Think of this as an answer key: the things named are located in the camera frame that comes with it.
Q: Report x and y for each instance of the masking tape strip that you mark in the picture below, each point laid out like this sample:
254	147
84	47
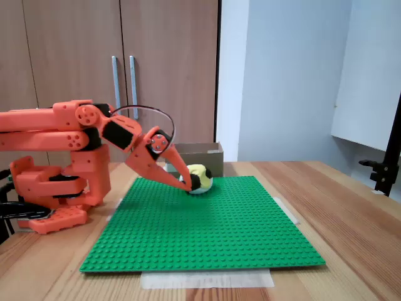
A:
289	213
206	280
111	216

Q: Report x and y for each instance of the yellow black white fabric ball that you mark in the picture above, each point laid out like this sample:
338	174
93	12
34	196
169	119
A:
203	178

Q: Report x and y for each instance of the brown cardboard box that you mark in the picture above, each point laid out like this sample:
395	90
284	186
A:
200	155

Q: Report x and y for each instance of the black table clamp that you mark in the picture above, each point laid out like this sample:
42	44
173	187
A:
25	210

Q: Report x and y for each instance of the brown wooden cabinet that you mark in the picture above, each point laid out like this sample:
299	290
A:
172	47

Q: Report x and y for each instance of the green studded baseplate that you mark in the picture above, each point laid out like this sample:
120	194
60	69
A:
203	225

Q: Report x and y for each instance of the white wall panel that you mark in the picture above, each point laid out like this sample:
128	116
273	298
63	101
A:
366	78

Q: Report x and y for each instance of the black camera stand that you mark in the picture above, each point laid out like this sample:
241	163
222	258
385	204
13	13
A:
383	175

